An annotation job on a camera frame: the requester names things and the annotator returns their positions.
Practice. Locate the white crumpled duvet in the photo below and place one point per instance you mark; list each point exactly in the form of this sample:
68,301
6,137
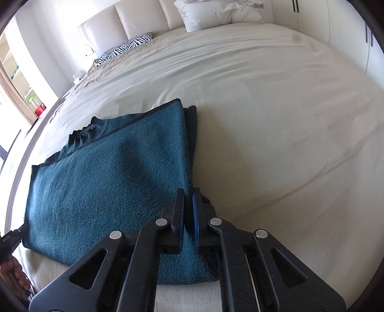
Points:
216,13

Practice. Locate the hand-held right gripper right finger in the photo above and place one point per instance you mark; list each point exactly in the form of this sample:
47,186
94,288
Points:
195,213

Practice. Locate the beige padded headboard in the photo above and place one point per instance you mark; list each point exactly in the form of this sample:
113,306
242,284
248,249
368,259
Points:
132,21

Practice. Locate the white wall shelf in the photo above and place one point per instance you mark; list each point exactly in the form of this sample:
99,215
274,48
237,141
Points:
15,66

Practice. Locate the person's left hand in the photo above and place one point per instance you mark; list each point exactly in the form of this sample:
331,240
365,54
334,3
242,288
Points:
15,274

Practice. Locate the green stool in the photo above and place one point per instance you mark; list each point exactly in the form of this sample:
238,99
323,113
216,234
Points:
31,98

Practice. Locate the red box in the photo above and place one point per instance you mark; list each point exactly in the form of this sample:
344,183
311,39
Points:
40,109

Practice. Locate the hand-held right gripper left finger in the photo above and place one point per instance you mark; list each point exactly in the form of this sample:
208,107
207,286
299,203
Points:
177,216

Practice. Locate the white wardrobe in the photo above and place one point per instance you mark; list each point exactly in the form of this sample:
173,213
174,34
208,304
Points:
330,21

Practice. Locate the dark teal knit sweater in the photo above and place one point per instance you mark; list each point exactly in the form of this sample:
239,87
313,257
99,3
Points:
105,186

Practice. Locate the bed with beige sheet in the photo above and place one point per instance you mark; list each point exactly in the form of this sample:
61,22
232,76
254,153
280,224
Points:
270,120

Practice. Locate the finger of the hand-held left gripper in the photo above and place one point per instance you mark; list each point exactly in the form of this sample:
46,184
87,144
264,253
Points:
23,231

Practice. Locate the zebra print pillow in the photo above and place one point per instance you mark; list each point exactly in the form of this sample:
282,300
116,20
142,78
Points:
126,46

